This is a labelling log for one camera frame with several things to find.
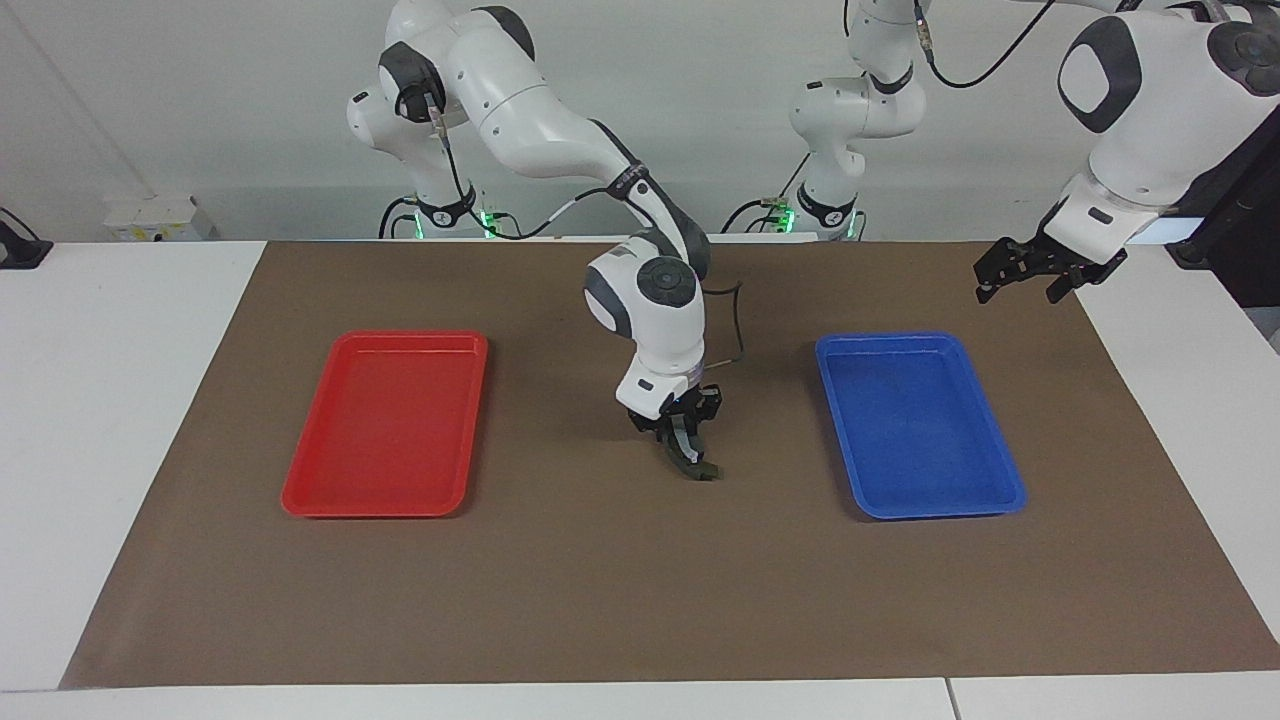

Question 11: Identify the red plastic tray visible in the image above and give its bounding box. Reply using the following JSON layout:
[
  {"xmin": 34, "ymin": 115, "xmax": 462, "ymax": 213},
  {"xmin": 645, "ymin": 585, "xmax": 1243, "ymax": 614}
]
[{"xmin": 281, "ymin": 330, "xmax": 489, "ymax": 519}]

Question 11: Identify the white wall socket box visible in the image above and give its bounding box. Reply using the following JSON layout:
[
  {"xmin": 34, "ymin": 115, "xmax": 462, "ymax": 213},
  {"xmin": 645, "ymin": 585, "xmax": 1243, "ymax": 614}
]
[{"xmin": 104, "ymin": 194, "xmax": 217, "ymax": 242}]

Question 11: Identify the brown table mat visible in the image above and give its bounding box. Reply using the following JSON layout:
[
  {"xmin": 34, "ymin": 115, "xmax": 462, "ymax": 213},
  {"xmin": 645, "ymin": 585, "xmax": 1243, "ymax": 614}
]
[{"xmin": 60, "ymin": 240, "xmax": 1280, "ymax": 690}]

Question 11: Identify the long curved brake pad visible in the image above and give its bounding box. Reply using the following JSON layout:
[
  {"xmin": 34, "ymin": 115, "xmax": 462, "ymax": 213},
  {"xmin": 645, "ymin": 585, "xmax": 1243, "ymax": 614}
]
[{"xmin": 668, "ymin": 415, "xmax": 723, "ymax": 483}]

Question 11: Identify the blue plastic tray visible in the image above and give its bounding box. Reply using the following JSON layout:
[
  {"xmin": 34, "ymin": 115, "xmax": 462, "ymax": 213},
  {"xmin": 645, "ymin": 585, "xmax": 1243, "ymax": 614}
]
[{"xmin": 815, "ymin": 332, "xmax": 1028, "ymax": 521}]

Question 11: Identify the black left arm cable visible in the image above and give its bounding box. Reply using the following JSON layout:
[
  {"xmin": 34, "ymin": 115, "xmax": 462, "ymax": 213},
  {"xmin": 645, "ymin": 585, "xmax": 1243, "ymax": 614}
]
[{"xmin": 912, "ymin": 0, "xmax": 1056, "ymax": 89}]

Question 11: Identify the black table clamp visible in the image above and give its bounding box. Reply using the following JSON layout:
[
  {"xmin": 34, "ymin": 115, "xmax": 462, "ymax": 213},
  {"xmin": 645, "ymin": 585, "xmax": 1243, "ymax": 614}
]
[{"xmin": 0, "ymin": 206, "xmax": 54, "ymax": 270}]

